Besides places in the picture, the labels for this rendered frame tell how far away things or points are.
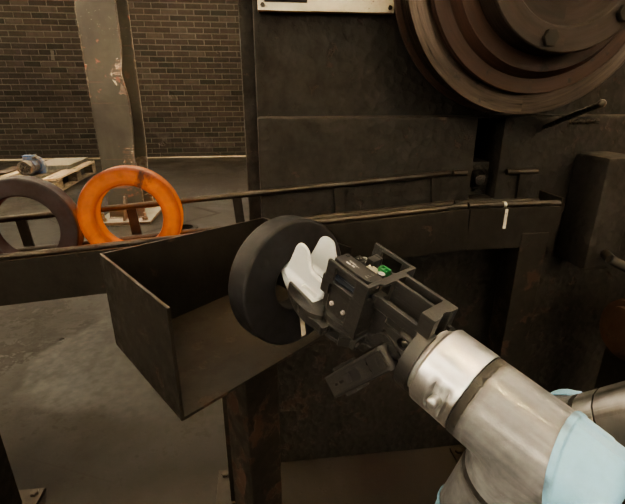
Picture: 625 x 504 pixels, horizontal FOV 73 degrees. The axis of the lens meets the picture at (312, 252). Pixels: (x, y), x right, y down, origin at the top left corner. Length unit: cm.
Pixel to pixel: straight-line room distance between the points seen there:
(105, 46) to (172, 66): 357
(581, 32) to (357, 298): 61
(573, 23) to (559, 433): 65
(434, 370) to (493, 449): 7
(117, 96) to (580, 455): 333
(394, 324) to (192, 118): 663
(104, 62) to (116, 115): 34
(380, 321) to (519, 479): 16
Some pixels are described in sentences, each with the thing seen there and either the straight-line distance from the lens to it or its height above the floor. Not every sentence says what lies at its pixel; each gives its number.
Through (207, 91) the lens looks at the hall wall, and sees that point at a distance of 690.
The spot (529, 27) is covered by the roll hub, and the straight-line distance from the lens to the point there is 80.
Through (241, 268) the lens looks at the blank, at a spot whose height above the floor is 74.
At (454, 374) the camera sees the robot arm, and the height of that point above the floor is 71.
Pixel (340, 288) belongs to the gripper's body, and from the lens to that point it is 40.
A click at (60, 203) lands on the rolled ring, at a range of 88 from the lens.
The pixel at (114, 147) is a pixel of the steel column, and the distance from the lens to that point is 348.
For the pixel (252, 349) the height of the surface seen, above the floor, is 60.
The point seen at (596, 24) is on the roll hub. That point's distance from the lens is 87.
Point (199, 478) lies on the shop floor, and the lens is 126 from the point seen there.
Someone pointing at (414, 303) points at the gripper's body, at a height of 74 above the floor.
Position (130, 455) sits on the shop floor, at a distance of 136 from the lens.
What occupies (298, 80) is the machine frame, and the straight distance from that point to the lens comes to 92.
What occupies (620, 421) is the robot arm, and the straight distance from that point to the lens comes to 47.
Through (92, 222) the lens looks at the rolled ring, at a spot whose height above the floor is 69.
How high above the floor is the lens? 91
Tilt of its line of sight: 20 degrees down
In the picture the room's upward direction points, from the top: straight up
